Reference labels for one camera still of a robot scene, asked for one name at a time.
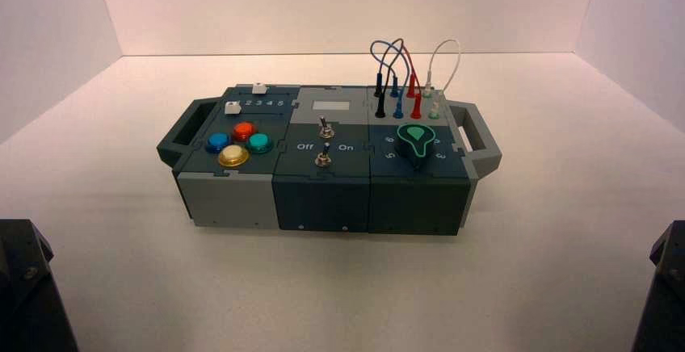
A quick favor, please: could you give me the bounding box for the teal push button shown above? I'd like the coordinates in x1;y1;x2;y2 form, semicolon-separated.
245;132;274;155

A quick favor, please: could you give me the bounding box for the black jumper cable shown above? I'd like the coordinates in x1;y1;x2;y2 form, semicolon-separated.
373;38;405;119

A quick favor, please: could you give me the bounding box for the dark knob with green outline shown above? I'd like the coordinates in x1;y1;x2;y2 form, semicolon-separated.
393;123;444;169

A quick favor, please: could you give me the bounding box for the red push button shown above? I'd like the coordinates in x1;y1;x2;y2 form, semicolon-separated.
232;121;258;143

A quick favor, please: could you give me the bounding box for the white jumper cable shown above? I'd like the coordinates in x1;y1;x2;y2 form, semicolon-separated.
422;38;462;120

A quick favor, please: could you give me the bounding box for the red jumper cable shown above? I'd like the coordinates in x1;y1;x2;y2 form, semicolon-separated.
400;44;424;120

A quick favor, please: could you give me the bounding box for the blue push button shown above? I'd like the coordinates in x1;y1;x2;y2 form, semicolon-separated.
205;132;233;153

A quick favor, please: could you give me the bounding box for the dark grey control box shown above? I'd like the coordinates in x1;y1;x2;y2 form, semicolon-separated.
156;82;503;237

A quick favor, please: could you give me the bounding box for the yellow push button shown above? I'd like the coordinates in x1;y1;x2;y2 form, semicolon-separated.
216;145;250;169

